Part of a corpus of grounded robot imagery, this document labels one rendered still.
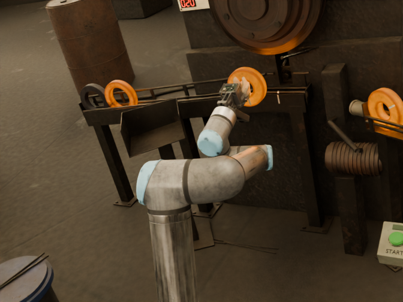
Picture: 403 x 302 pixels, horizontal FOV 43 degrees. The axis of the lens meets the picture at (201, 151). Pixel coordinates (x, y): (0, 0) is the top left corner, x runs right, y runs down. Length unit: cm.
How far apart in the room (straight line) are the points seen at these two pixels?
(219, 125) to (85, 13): 310
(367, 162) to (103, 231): 153
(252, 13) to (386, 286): 119
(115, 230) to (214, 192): 167
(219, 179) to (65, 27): 367
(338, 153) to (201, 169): 92
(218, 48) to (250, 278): 104
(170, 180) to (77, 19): 356
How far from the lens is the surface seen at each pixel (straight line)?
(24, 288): 205
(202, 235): 264
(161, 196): 130
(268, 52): 215
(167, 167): 130
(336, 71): 209
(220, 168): 129
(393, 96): 189
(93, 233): 296
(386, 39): 213
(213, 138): 175
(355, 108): 205
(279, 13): 198
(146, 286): 248
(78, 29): 476
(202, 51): 243
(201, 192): 128
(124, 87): 266
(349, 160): 207
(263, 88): 199
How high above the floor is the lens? 158
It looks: 28 degrees down
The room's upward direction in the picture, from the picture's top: 15 degrees counter-clockwise
